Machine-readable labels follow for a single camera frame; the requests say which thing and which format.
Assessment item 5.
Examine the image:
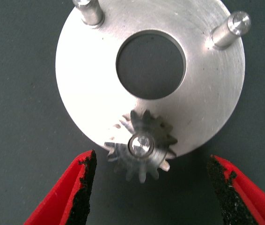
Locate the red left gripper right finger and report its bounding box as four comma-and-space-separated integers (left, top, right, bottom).
206, 154, 265, 225

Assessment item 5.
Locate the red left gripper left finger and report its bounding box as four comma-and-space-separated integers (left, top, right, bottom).
23, 150, 97, 225

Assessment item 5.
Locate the small steel planetary gear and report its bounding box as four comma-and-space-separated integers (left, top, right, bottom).
104, 109, 178, 184

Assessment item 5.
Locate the round metal carrier plate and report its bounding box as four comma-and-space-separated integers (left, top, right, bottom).
55, 0, 252, 159

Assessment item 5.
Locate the dark grey table cloth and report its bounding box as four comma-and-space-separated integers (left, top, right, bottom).
0, 0, 265, 225

